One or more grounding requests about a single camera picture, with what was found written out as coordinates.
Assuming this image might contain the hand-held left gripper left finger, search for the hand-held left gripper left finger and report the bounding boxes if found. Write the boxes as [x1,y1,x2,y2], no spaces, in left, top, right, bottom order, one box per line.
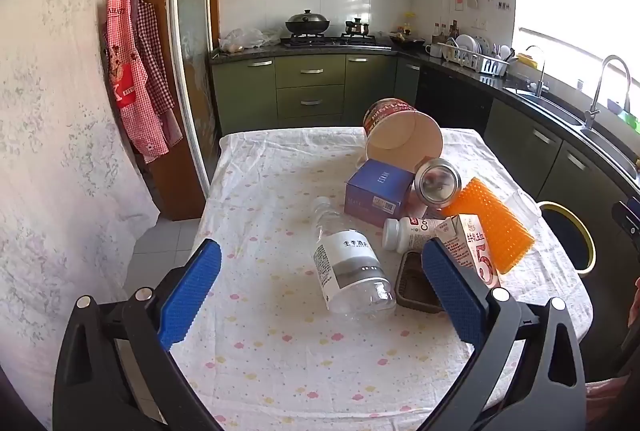
[52,238,223,431]

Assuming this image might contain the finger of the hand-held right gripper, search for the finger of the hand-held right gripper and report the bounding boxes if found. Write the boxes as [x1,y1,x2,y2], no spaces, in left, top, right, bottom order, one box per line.
[612,200,640,238]

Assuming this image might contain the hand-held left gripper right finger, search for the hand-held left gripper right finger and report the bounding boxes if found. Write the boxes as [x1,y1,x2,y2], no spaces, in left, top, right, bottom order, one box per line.
[421,238,587,431]

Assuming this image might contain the black plastic tray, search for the black plastic tray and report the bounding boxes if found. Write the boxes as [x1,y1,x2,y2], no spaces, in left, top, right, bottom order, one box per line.
[395,251,447,314]

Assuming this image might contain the yellow rimmed blue bin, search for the yellow rimmed blue bin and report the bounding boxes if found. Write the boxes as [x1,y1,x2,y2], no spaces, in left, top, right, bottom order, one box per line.
[537,202,597,274]

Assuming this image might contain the white milk carton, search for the white milk carton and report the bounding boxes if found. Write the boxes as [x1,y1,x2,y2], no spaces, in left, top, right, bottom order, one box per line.
[430,213,501,290]

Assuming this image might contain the white pill bottle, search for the white pill bottle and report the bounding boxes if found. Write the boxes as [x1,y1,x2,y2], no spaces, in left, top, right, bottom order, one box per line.
[382,217,447,254]

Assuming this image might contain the orange bristle mat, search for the orange bristle mat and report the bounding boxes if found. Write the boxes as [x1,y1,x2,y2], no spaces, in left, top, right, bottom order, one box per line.
[440,177,536,275]

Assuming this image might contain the clear plastic cup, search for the clear plastic cup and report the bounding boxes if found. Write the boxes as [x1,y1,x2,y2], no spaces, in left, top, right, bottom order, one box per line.
[505,188,542,232]

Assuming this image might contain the clear plastic water bottle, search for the clear plastic water bottle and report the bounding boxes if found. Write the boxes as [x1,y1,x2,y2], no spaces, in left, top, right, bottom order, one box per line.
[311,197,397,318]

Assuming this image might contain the red soda can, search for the red soda can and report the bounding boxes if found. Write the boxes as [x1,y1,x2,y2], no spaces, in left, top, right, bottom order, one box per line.
[413,158,462,217]

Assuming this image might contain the purple cardboard box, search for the purple cardboard box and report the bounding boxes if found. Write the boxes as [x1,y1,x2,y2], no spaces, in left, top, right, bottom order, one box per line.
[344,159,416,228]

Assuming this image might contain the paper instant noodle cup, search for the paper instant noodle cup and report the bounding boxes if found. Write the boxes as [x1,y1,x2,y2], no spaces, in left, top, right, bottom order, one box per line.
[363,98,444,174]

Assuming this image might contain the white dotted tablecloth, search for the white dotted tablecloth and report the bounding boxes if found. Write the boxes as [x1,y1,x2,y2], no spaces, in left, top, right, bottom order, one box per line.
[170,127,593,431]

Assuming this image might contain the tall steel faucet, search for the tall steel faucet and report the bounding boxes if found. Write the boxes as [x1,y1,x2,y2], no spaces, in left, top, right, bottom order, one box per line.
[584,55,632,130]

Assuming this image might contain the steel double sink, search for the steel double sink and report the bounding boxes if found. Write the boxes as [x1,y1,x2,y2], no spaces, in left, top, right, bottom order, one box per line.
[505,86,640,174]

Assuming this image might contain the small steel faucet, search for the small steel faucet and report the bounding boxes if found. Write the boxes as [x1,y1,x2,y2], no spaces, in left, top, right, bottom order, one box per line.
[525,45,549,98]

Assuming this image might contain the pink clothing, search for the pink clothing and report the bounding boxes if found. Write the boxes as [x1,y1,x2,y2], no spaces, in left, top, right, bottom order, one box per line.
[585,375,640,414]

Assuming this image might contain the black kitchen countertop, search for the black kitchen countertop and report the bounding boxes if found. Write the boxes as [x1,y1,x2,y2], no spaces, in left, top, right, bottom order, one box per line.
[209,42,640,192]

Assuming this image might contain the red checked apron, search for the red checked apron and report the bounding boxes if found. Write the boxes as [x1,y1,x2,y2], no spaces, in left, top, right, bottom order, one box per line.
[102,0,169,164]

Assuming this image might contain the white dish rack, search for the white dish rack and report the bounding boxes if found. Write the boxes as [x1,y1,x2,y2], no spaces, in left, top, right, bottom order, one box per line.
[430,33,511,76]

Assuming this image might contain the dark red gingham apron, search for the dark red gingham apron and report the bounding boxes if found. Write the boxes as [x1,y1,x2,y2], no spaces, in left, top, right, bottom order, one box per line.
[134,0,184,148]

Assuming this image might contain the green lower kitchen cabinets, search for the green lower kitchen cabinets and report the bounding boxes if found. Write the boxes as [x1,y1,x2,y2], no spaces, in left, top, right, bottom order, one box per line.
[210,53,640,282]

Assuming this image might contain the black frying pan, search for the black frying pan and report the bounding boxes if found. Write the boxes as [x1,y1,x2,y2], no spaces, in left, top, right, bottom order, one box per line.
[390,33,426,50]

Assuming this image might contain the clear plastic bag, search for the clear plastic bag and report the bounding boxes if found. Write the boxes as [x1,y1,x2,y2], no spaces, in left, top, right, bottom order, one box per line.
[219,27,281,55]

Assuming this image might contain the black gas stove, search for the black gas stove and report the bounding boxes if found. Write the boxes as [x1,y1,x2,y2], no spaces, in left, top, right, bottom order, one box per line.
[280,35,378,48]

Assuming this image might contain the frosted glass sliding door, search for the frosted glass sliding door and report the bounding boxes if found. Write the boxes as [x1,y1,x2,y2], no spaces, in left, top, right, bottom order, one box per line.
[167,0,222,212]

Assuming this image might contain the black wok with lid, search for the black wok with lid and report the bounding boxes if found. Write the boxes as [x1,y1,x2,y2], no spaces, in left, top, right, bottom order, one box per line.
[285,9,332,36]

